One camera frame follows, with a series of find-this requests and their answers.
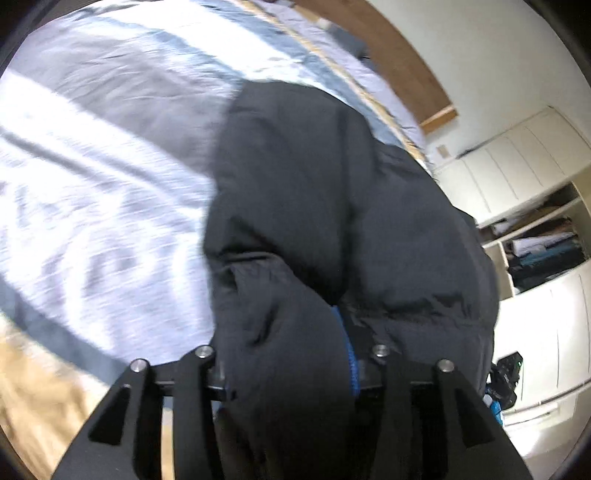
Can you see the wooden headboard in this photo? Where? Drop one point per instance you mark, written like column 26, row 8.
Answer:
column 392, row 55

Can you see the black puffer coat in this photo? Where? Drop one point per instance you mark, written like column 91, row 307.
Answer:
column 323, row 207

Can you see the striped pillow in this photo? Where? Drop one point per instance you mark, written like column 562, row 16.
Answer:
column 351, row 44

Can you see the white wardrobe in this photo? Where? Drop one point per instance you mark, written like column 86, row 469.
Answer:
column 508, row 157

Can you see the row of hanging clothes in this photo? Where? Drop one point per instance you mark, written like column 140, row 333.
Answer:
column 545, row 263

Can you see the beige wall plate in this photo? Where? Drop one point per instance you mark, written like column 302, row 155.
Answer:
column 443, row 152

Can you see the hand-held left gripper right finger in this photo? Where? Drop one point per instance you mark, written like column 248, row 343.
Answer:
column 353, row 374

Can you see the bed with striped duvet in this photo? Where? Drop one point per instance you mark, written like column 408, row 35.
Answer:
column 92, row 161

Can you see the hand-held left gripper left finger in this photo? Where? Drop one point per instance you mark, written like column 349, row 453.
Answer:
column 194, row 392

